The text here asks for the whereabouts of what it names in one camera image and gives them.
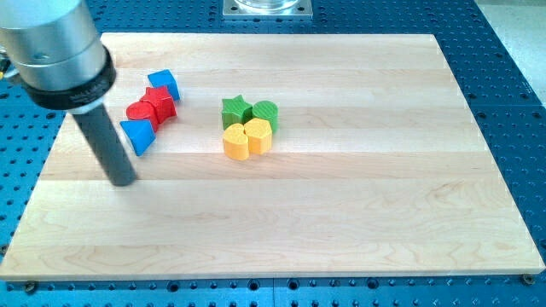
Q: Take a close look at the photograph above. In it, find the green star block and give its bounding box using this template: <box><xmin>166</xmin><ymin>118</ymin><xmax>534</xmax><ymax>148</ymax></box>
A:
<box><xmin>221</xmin><ymin>95</ymin><xmax>253</xmax><ymax>130</ymax></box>

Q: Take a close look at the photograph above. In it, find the red star block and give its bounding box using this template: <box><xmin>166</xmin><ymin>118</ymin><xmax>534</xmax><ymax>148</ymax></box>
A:
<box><xmin>140</xmin><ymin>86</ymin><xmax>177</xmax><ymax>124</ymax></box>

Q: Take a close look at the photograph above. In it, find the blue cube block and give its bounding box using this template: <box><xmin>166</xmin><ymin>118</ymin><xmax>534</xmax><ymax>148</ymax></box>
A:
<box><xmin>148</xmin><ymin>69</ymin><xmax>180</xmax><ymax>101</ymax></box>

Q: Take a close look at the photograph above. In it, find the yellow pentagon block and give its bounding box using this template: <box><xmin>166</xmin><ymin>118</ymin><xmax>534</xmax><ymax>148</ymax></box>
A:
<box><xmin>244</xmin><ymin>118</ymin><xmax>272</xmax><ymax>154</ymax></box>

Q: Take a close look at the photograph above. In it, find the yellow heart block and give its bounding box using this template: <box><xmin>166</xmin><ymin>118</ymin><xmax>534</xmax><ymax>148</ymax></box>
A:
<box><xmin>223</xmin><ymin>124</ymin><xmax>250</xmax><ymax>160</ymax></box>

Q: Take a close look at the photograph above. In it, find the green cylinder block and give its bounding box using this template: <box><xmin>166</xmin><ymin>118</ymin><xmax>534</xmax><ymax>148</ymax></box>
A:
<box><xmin>253</xmin><ymin>101</ymin><xmax>279</xmax><ymax>133</ymax></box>

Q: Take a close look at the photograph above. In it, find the wooden board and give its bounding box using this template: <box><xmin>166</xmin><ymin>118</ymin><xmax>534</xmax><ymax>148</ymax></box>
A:
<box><xmin>1</xmin><ymin>33</ymin><xmax>544</xmax><ymax>281</ymax></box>

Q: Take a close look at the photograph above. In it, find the blue triangle block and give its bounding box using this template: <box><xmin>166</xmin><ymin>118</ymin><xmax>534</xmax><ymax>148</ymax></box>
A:
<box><xmin>120</xmin><ymin>119</ymin><xmax>156</xmax><ymax>156</ymax></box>

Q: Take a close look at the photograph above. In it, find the red cylinder block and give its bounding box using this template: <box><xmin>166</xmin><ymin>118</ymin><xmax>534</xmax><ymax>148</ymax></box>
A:
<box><xmin>125</xmin><ymin>101</ymin><xmax>159</xmax><ymax>132</ymax></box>

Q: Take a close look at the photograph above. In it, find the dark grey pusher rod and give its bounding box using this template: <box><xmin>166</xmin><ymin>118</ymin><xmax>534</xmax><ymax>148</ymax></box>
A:
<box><xmin>73</xmin><ymin>104</ymin><xmax>137</xmax><ymax>187</ymax></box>

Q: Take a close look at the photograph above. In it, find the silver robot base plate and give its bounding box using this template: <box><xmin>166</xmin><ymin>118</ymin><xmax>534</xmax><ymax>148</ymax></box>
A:
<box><xmin>222</xmin><ymin>0</ymin><xmax>313</xmax><ymax>20</ymax></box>

